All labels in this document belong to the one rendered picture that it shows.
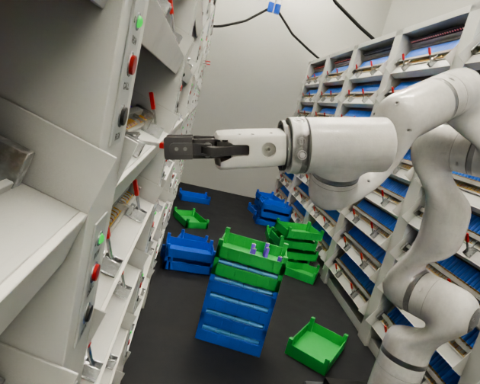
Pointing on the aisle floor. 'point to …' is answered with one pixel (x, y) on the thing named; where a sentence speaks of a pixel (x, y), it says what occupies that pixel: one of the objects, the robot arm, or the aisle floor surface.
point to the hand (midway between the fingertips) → (179, 146)
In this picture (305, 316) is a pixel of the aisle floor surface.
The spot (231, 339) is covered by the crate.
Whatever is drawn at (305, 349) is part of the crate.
